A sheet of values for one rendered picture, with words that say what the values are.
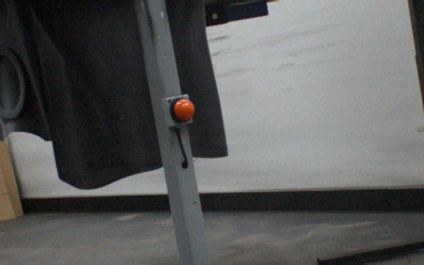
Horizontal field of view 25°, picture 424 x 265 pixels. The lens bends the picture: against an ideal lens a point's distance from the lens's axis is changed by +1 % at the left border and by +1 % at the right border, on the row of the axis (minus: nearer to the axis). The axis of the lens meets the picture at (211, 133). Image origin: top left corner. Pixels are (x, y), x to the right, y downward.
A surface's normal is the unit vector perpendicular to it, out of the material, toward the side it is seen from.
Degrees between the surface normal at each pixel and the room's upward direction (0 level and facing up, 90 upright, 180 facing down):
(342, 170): 90
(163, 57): 90
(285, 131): 90
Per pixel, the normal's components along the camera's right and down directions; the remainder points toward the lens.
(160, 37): 0.61, -0.07
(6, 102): -0.86, 0.15
